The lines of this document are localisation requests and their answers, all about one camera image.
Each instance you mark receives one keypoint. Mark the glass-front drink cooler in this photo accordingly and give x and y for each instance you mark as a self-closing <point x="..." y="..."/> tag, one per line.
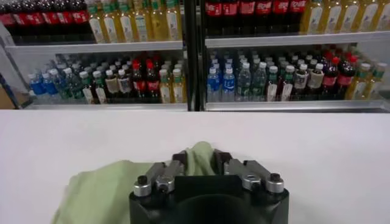
<point x="289" y="39"/>
<point x="91" y="47"/>

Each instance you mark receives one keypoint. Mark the clear green-label water bottle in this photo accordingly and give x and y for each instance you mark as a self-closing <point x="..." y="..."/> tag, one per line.
<point x="243" y="85"/>
<point x="259" y="85"/>
<point x="73" y="88"/>
<point x="60" y="86"/>

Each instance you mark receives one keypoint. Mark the small white-cap tea bottle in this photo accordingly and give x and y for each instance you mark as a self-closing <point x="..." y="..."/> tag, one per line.
<point x="100" y="94"/>
<point x="87" y="94"/>
<point x="272" y="91"/>
<point x="286" y="89"/>

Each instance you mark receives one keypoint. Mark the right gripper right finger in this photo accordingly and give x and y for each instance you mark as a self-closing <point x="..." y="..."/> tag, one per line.
<point x="253" y="176"/>

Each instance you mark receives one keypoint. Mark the small yellow tea bottle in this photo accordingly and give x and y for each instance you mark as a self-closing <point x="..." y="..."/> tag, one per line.
<point x="377" y="82"/>
<point x="359" y="88"/>
<point x="166" y="91"/>
<point x="179" y="91"/>

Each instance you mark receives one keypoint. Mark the small red-cap cola bottle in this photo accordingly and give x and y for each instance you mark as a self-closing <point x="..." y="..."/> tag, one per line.
<point x="345" y="79"/>
<point x="139" y="85"/>
<point x="330" y="80"/>
<point x="153" y="85"/>

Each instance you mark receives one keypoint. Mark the light green T-shirt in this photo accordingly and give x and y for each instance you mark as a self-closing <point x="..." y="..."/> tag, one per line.
<point x="100" y="194"/>

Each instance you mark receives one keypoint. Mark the blue-label water bottle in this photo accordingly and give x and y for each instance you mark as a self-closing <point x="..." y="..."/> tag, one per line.
<point x="50" y="87"/>
<point x="228" y="86"/>
<point x="36" y="88"/>
<point x="213" y="86"/>

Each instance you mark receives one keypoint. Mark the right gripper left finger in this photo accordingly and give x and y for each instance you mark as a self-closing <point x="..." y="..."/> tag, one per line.
<point x="164" y="179"/>

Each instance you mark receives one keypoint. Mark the open cardboard box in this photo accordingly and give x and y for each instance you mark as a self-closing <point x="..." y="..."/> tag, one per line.
<point x="6" y="100"/>

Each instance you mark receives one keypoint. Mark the small tan-label dark bottle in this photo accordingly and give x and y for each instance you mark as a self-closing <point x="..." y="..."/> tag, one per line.
<point x="315" y="79"/>
<point x="112" y="85"/>
<point x="124" y="85"/>
<point x="301" y="80"/>

